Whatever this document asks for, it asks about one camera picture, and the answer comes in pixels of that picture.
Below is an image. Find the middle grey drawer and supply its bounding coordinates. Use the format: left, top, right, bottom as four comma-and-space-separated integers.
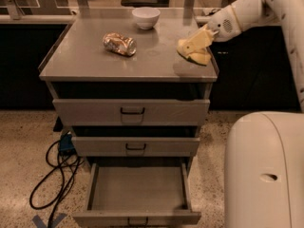
72, 137, 200, 157

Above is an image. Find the yellow sponge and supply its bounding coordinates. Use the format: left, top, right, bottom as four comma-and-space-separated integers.
177, 39, 211, 66

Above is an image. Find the black cable on floor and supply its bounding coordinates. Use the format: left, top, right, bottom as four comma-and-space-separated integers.
28, 139, 84, 228

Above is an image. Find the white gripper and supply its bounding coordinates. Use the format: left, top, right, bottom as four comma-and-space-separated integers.
181, 7, 242, 55

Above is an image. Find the crushed aluminium can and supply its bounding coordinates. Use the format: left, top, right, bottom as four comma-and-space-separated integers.
103, 32, 137, 57

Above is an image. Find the blue power box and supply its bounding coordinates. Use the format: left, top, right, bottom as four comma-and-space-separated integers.
58, 133, 75, 156

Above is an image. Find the top grey drawer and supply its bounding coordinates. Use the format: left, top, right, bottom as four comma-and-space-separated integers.
53, 99, 210, 126

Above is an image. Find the bottom grey open drawer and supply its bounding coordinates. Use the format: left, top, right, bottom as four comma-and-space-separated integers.
73, 158, 200, 228

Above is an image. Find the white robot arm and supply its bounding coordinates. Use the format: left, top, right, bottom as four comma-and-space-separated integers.
177, 0, 304, 228

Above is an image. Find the white ceramic bowl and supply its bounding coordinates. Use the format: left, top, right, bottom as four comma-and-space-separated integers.
132, 7, 161, 29

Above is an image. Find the grey metal drawer cabinet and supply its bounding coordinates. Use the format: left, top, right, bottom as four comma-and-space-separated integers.
37, 7, 220, 176

